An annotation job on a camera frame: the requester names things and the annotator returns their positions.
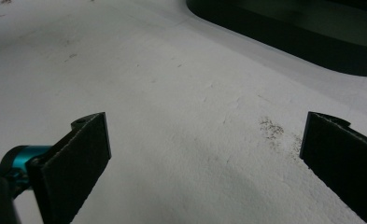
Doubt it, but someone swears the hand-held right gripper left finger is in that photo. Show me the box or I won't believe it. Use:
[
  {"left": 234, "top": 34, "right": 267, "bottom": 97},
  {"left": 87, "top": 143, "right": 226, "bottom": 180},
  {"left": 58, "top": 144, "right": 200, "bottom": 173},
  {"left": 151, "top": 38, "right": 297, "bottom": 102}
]
[{"left": 26, "top": 111, "right": 112, "bottom": 224}]

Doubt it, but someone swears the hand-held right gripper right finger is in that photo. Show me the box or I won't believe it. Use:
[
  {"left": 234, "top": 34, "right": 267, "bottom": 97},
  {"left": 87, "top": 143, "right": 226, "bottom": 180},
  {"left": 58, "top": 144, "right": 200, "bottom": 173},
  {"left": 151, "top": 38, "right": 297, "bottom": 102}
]
[{"left": 299, "top": 111, "right": 367, "bottom": 224}]

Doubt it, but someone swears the black oval tray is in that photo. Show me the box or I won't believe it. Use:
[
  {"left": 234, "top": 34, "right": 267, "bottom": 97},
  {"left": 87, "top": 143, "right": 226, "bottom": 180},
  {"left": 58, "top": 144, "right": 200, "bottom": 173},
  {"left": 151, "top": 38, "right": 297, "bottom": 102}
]
[{"left": 185, "top": 0, "right": 367, "bottom": 78}]

